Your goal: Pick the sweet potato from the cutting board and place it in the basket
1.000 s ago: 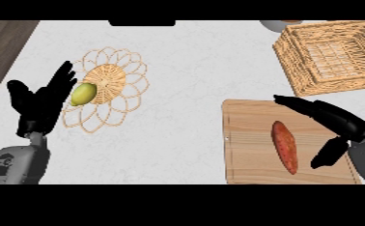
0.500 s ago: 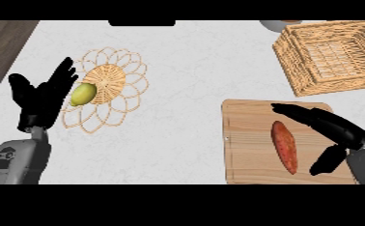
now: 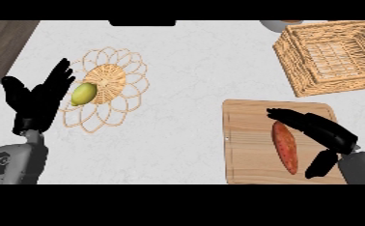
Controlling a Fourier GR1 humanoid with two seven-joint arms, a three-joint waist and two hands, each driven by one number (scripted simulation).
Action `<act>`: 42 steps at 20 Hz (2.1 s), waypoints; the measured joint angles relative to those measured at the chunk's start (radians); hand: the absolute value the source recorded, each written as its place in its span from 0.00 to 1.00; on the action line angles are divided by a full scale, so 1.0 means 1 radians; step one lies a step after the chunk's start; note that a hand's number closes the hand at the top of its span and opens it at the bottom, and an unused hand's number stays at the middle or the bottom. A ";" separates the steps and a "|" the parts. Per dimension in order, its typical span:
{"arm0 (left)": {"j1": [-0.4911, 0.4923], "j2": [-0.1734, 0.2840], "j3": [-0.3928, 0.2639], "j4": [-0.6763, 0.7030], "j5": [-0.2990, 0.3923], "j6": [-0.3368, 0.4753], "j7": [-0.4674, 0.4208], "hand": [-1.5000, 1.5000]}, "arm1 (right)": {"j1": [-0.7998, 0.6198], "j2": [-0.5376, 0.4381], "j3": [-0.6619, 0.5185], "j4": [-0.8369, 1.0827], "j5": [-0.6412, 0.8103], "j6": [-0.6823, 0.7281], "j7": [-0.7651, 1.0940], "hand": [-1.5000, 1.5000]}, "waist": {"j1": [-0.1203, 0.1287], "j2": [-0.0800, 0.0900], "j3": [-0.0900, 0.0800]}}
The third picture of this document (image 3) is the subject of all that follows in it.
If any brown wooden panel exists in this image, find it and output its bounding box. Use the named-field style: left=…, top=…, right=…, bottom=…
left=0, top=20, right=42, bottom=76

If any yellow-green mango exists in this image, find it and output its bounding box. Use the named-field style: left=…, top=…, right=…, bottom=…
left=70, top=82, right=99, bottom=106

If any woven flower-shaped placemat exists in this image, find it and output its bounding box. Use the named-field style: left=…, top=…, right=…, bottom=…
left=61, top=46, right=150, bottom=134

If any rectangular wicker basket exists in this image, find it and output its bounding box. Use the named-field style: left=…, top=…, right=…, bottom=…
left=271, top=20, right=365, bottom=99

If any pale wooden cutting board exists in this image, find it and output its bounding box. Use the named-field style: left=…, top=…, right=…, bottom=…
left=222, top=99, right=348, bottom=185

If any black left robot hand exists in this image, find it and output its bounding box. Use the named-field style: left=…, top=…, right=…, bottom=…
left=0, top=57, right=77, bottom=136

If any white round bowl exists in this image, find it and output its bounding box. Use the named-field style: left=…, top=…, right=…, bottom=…
left=259, top=20, right=305, bottom=34

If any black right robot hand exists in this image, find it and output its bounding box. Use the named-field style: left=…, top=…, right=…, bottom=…
left=265, top=107, right=360, bottom=180

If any black flat appliance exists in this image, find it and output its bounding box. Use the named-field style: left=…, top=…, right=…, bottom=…
left=108, top=20, right=179, bottom=27

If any orange sweet potato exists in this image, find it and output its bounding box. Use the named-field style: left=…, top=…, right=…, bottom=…
left=271, top=120, right=300, bottom=176

